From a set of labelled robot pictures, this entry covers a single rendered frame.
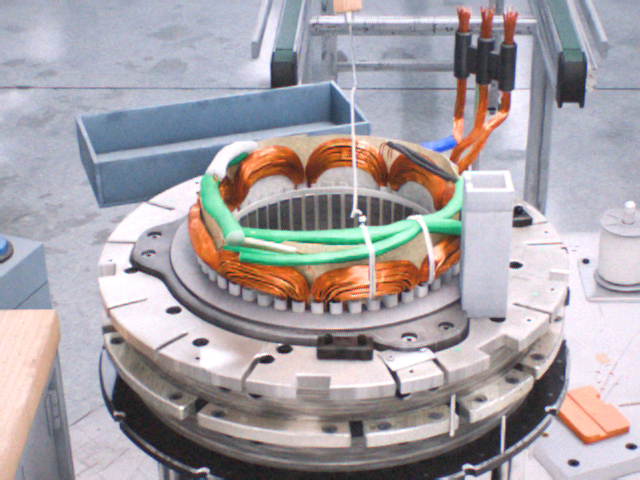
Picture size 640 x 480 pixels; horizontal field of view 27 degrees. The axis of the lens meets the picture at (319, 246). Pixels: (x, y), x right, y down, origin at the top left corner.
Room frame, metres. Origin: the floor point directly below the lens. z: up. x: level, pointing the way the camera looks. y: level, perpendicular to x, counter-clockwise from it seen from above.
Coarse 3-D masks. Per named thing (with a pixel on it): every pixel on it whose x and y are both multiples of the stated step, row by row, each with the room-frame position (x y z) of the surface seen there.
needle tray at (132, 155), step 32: (224, 96) 1.14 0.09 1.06; (256, 96) 1.15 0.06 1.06; (288, 96) 1.16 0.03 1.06; (320, 96) 1.17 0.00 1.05; (96, 128) 1.10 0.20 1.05; (128, 128) 1.11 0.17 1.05; (160, 128) 1.12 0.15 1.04; (192, 128) 1.13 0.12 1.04; (224, 128) 1.14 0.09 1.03; (256, 128) 1.15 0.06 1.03; (288, 128) 1.15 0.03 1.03; (320, 128) 1.06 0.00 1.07; (96, 160) 1.00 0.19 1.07; (128, 160) 1.01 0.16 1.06; (160, 160) 1.02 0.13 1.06; (192, 160) 1.02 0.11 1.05; (96, 192) 1.01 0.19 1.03; (128, 192) 1.01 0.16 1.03; (160, 192) 1.02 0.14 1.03
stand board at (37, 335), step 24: (0, 312) 0.76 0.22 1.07; (24, 312) 0.76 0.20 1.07; (48, 312) 0.76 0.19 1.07; (0, 336) 0.73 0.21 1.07; (24, 336) 0.73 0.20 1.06; (48, 336) 0.73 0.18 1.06; (0, 360) 0.70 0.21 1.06; (24, 360) 0.70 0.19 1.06; (48, 360) 0.72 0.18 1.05; (0, 384) 0.68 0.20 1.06; (24, 384) 0.68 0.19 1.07; (0, 408) 0.65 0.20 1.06; (24, 408) 0.65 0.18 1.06; (0, 432) 0.63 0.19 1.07; (24, 432) 0.65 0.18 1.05; (0, 456) 0.60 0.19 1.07
